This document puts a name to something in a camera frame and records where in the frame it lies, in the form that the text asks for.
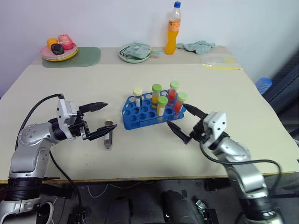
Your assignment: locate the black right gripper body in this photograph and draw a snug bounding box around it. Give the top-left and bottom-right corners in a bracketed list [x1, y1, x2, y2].
[188, 114, 211, 147]

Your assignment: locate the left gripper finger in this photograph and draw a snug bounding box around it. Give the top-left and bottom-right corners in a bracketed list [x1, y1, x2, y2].
[78, 101, 109, 115]
[86, 124, 118, 141]

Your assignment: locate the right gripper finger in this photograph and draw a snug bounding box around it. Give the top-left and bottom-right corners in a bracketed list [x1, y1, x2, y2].
[183, 104, 209, 121]
[166, 120, 194, 145]

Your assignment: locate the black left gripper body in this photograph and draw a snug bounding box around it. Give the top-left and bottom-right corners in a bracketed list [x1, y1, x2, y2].
[67, 109, 91, 142]

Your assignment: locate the dark liquid test tube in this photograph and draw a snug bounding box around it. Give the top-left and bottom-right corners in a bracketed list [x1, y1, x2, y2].
[103, 119, 115, 151]

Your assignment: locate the green cap red test tube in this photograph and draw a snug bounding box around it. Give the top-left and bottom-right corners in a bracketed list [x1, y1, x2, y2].
[168, 80, 180, 106]
[173, 92, 188, 118]

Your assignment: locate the green cap yellow test tube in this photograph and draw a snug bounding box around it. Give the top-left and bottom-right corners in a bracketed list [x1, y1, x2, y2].
[151, 84, 163, 104]
[157, 96, 169, 118]

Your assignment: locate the blue test tube rack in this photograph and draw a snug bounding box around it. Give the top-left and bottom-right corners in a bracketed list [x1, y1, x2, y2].
[121, 90, 188, 131]

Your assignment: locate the pale yellow cap test tube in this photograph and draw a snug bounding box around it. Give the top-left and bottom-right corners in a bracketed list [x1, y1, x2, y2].
[133, 87, 144, 108]

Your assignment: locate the green table mat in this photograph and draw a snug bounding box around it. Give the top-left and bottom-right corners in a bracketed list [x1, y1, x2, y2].
[42, 46, 102, 69]

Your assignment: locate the clear zip plastic bag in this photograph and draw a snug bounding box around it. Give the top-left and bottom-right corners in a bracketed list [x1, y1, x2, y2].
[201, 54, 244, 71]

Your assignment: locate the black table clamp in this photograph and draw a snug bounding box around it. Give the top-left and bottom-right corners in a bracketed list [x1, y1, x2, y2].
[41, 182, 73, 199]
[204, 178, 231, 192]

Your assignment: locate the yellow plate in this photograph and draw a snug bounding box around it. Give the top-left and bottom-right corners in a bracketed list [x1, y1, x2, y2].
[43, 49, 79, 63]

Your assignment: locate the pale green plate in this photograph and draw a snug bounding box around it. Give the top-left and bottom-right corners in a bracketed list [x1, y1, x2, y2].
[41, 47, 78, 61]

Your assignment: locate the mint green plate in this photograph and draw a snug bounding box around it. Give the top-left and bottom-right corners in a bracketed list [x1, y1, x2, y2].
[118, 43, 153, 64]

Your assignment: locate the green cloth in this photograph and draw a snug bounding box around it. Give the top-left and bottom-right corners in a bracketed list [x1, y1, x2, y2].
[176, 40, 216, 56]

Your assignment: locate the dark purple toy fruit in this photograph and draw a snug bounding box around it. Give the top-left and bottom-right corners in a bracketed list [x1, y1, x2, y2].
[50, 43, 65, 56]

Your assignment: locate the mint green fabric pouch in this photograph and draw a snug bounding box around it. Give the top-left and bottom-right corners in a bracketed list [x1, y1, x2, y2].
[120, 42, 163, 59]

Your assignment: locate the pink red toy food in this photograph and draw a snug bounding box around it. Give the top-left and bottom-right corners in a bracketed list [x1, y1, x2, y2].
[57, 34, 74, 50]

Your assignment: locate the pink plate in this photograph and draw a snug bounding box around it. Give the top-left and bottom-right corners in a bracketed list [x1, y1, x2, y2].
[40, 42, 77, 59]

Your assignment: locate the blue ribbed plastic bottle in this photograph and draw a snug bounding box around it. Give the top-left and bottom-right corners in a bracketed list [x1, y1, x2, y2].
[255, 77, 273, 95]

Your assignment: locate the dark rounded shape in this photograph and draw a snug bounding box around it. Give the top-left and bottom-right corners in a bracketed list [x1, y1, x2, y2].
[162, 189, 199, 224]

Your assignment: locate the orange toy fruit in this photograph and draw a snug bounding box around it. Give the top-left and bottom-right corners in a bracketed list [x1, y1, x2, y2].
[46, 37, 59, 49]

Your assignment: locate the orange soda bottle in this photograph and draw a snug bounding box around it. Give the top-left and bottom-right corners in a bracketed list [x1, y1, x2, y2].
[164, 0, 182, 56]

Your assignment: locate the black chair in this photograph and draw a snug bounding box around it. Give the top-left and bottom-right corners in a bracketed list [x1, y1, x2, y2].
[261, 49, 299, 141]

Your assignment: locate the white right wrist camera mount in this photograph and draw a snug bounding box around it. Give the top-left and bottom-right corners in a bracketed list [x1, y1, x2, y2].
[201, 112, 228, 150]

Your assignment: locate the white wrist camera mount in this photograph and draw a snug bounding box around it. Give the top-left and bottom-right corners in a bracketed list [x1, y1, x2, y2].
[57, 97, 78, 127]
[201, 112, 228, 150]

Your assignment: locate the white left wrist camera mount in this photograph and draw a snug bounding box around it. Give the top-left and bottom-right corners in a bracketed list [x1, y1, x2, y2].
[57, 97, 78, 127]

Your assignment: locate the white cable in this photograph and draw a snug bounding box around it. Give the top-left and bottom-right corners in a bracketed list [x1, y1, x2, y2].
[87, 182, 141, 199]

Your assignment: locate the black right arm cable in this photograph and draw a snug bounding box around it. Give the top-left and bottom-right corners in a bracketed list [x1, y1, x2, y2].
[199, 141, 282, 180]

